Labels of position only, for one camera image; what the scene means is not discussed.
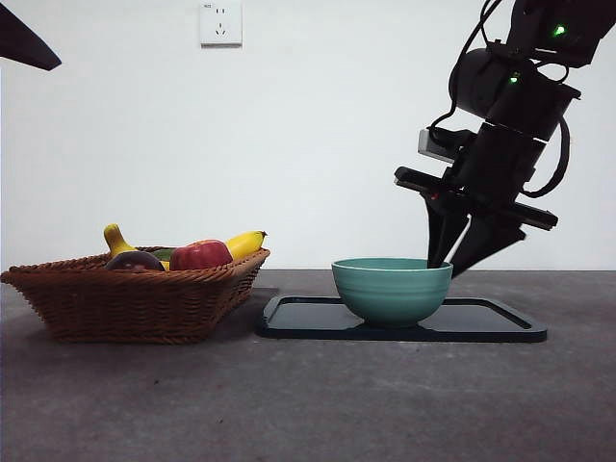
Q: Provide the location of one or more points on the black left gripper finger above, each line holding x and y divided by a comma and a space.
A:
24, 45

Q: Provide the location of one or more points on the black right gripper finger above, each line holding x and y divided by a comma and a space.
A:
486, 245
440, 231

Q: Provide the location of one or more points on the teal ceramic bowl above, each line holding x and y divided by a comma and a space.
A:
392, 293

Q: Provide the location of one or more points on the dark purple plum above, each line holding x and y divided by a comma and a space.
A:
135, 262

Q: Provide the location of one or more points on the black rectangular tray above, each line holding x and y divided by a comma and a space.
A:
298, 320

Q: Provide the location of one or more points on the yellow banana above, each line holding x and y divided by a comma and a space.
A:
245, 244

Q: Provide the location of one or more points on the red apple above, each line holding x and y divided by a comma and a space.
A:
199, 256

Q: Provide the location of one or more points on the green avocado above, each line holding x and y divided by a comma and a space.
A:
162, 255

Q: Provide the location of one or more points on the brown wicker basket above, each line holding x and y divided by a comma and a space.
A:
125, 308

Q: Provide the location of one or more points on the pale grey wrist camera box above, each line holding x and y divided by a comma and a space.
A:
430, 144

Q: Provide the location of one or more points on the white wall socket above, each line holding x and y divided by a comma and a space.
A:
221, 24

